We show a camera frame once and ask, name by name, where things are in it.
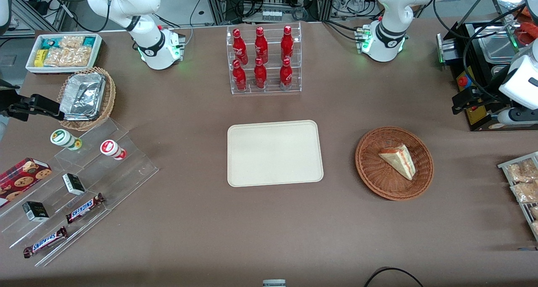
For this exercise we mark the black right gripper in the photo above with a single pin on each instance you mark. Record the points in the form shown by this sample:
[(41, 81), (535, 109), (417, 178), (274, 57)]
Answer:
[(11, 109)]

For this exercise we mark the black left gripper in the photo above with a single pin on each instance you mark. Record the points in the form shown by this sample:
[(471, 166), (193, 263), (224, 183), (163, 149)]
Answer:
[(481, 99)]

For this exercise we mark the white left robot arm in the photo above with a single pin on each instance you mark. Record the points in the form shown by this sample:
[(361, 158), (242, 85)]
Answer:
[(388, 35)]

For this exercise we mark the light wicker basket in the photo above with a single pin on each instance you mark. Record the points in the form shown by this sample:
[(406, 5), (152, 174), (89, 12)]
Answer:
[(110, 96)]

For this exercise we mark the wrapped triangular sandwich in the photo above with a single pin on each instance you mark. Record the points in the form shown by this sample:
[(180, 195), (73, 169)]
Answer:
[(399, 161)]

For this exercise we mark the steel tray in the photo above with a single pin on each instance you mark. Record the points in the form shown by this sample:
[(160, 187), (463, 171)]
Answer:
[(506, 3)]

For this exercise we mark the brown wicker basket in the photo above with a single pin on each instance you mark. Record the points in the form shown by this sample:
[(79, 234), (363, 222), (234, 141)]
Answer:
[(378, 175)]

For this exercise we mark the cream plastic tray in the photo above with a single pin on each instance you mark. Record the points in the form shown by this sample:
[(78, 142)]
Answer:
[(275, 153)]

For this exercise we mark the red emergency stop button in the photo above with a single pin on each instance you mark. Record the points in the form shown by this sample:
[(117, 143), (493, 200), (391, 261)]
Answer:
[(463, 82)]

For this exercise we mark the black food warmer appliance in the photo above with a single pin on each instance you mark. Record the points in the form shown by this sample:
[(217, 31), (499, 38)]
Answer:
[(483, 77)]

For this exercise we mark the green lid yogurt cup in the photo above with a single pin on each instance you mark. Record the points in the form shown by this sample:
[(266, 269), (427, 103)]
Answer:
[(61, 137)]

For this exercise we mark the yellow snack packet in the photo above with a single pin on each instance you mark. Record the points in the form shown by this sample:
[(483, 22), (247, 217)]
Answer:
[(40, 58)]

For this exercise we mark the stack of foil trays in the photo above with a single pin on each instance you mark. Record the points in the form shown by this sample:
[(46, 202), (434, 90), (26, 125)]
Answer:
[(83, 96)]

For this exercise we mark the steel food pan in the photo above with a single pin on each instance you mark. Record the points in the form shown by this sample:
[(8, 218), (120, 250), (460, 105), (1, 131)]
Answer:
[(498, 47)]

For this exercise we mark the clear rice cracker pack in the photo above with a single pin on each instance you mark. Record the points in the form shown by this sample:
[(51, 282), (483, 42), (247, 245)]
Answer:
[(67, 56), (71, 41)]

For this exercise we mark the teal snack packet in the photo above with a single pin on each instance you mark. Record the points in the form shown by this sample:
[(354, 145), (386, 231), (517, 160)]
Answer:
[(48, 42), (89, 41)]

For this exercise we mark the red tartan cookie box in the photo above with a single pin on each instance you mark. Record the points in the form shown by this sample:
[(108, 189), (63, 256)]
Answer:
[(23, 177)]

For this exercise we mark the clear bagged pastry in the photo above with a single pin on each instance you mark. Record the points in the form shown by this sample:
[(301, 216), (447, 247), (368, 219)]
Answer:
[(534, 212), (523, 170), (526, 192)]

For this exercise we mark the small black carton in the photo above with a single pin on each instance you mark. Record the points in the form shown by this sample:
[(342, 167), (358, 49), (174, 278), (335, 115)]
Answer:
[(74, 184), (35, 211)]

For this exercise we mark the white rectangular snack bin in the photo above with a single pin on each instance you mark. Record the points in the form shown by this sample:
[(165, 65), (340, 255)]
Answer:
[(97, 51)]

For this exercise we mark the red lid yogurt cup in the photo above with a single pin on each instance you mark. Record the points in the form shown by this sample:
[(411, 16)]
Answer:
[(110, 147)]

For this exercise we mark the Snickers chocolate bar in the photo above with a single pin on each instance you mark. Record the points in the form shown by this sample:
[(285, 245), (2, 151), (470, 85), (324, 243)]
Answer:
[(84, 208), (45, 242)]

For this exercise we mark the clear acrylic stepped shelf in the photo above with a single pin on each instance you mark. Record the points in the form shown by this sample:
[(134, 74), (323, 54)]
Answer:
[(126, 173)]

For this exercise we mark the red cola bottle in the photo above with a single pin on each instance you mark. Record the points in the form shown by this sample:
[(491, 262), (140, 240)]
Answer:
[(261, 46), (239, 46), (286, 75), (239, 77), (260, 75), (287, 44)]

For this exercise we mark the clear acrylic bottle rack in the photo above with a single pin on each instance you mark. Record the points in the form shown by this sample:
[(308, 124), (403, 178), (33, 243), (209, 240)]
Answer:
[(271, 85)]

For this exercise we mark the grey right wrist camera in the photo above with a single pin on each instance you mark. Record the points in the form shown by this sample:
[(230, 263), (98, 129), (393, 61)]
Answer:
[(2, 128)]

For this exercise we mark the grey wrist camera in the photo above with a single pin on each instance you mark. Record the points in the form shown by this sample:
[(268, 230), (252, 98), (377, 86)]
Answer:
[(516, 116), (2, 128)]

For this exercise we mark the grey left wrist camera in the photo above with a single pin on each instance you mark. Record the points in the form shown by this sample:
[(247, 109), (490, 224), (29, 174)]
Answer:
[(516, 116)]

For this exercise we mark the aluminium frame rack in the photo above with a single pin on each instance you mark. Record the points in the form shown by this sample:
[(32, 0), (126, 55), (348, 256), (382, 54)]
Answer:
[(273, 1)]

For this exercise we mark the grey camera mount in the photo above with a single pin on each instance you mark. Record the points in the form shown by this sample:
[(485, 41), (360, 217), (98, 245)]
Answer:
[(274, 283)]

